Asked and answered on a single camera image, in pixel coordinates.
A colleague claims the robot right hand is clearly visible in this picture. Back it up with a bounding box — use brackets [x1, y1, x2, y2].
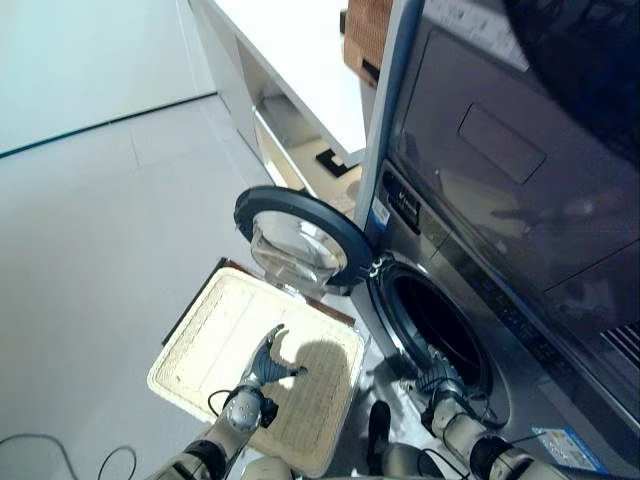
[387, 348, 466, 397]

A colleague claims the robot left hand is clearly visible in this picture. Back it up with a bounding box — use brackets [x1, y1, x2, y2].
[246, 323, 309, 388]

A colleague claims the silver front-load washing machine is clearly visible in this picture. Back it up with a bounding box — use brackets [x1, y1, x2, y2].
[349, 159, 640, 480]

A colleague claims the round washing machine door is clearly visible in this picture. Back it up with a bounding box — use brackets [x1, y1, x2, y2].
[233, 185, 374, 297]

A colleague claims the cream plastic laundry basket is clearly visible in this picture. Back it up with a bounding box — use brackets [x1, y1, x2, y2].
[147, 267, 366, 479]

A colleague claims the robot dark foot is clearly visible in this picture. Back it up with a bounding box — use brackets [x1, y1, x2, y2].
[368, 399, 393, 475]

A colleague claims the blue energy label sticker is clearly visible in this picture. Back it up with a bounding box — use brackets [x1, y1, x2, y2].
[530, 426, 602, 472]

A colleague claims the small blue sticker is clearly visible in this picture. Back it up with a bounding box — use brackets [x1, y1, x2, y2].
[368, 198, 392, 234]

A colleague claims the dark grey stacked dryer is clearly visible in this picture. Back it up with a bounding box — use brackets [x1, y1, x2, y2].
[387, 13, 640, 401]

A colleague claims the white table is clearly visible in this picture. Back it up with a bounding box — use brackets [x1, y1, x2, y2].
[188, 0, 372, 167]

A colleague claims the brown wicker basket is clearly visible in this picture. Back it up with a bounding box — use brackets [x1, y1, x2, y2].
[340, 0, 394, 89]

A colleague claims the black rounded object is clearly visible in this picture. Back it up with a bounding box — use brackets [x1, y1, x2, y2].
[503, 0, 640, 157]

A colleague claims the black cable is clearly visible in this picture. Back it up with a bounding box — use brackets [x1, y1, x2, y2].
[0, 432, 138, 480]

